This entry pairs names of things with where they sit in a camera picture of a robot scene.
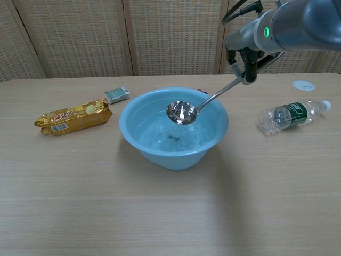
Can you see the bunch of red grapes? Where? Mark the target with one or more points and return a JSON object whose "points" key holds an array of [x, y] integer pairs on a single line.
{"points": [[203, 91]]}

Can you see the small green card box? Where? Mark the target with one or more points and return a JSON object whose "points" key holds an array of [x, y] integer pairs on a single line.
{"points": [[117, 94]]}

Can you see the clear plastic water bottle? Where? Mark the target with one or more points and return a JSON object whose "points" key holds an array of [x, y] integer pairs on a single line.
{"points": [[290, 116]]}

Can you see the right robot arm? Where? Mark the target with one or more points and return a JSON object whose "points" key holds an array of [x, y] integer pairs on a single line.
{"points": [[298, 24]]}

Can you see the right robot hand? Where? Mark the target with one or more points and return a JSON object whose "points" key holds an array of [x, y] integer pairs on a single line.
{"points": [[243, 38]]}

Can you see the gold biscuit packet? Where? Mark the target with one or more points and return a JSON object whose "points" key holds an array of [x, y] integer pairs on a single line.
{"points": [[72, 118]]}

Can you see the light blue bowl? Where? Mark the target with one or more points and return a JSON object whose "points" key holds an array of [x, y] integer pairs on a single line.
{"points": [[173, 157]]}

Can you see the bamboo folding screen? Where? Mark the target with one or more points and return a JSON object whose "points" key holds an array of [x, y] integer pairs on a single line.
{"points": [[80, 40]]}

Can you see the white round desk grommet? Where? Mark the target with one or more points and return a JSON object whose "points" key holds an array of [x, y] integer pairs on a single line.
{"points": [[303, 85]]}

